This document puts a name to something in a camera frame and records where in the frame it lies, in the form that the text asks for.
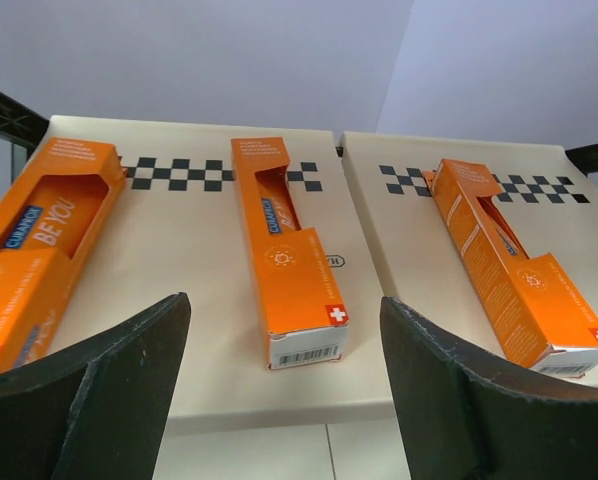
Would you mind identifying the orange Curaprox box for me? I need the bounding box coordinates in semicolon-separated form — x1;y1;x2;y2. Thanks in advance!
231;137;350;371
0;137;127;373

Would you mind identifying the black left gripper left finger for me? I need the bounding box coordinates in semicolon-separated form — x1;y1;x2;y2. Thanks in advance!
0;292;191;479

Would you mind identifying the cream three tier shelf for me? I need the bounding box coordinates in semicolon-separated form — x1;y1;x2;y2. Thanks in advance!
0;93;598;479

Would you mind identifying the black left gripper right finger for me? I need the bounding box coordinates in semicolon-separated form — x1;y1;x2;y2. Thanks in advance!
380;297;598;479

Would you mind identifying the orange Curaprox box flap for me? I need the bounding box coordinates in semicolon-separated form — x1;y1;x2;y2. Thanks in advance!
424;158;598;378

